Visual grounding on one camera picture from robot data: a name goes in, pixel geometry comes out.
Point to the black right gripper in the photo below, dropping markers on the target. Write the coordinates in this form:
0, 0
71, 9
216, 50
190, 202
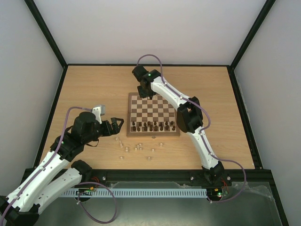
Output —
144, 92

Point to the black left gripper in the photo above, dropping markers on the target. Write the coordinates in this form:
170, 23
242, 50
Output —
115, 129

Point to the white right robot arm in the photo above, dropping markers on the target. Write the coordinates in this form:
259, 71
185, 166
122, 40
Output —
189, 117

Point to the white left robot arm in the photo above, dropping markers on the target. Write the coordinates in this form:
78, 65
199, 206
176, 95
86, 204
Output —
58, 171

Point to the wooden chess board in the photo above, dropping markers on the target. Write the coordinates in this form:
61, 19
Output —
154, 117

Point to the clear plastic sheet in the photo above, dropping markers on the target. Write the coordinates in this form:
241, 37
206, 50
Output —
262, 189

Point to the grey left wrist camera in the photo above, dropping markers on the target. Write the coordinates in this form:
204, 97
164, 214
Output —
98, 111

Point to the white slotted cable duct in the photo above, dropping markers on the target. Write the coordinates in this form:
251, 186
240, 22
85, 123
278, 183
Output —
138, 193

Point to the black enclosure frame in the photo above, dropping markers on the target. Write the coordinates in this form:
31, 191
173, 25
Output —
240, 58

